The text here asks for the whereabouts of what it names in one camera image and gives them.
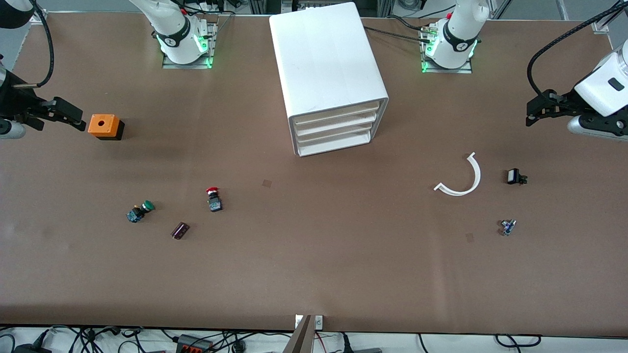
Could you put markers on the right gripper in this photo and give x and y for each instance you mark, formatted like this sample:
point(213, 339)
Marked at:
point(14, 104)

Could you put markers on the white drawer cabinet housing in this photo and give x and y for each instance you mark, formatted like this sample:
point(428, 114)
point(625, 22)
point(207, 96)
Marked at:
point(324, 59)

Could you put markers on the white curved plastic strip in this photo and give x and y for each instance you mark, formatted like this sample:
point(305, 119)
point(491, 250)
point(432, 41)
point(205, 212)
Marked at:
point(472, 182)

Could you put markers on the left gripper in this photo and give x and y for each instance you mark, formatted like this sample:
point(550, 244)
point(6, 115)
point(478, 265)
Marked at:
point(564, 102)

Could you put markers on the green push button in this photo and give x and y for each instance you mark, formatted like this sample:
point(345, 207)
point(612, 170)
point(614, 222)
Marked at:
point(141, 211)

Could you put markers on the orange and black button box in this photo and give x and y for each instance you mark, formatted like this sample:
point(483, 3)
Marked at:
point(102, 125)

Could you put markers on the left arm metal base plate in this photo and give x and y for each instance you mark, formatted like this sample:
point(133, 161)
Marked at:
point(426, 66)

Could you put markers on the metal table corner bracket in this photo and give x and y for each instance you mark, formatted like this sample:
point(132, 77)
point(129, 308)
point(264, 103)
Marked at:
point(601, 27)
point(39, 18)

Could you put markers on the black switch with white face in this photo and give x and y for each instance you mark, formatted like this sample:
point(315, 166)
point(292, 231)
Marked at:
point(515, 176)

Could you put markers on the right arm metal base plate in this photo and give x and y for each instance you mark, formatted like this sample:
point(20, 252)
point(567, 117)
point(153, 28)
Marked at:
point(211, 49)

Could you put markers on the white table edge bracket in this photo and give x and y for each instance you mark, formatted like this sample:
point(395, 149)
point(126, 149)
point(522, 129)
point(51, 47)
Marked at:
point(319, 322)

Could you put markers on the black power strip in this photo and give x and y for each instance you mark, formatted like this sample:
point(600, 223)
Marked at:
point(194, 343)

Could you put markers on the small blue contact block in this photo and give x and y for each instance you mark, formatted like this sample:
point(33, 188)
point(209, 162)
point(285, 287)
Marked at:
point(507, 227)

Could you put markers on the brown camera stand post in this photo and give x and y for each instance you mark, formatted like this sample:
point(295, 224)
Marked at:
point(300, 338)

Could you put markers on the red push button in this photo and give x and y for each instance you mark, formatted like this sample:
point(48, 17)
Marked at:
point(214, 198)

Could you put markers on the white plastic drawer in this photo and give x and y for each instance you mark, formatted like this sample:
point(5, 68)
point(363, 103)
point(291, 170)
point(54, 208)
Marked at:
point(338, 124)
point(336, 144)
point(338, 134)
point(338, 113)

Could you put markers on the black power plug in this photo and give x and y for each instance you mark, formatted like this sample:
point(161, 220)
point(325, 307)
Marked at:
point(32, 348)

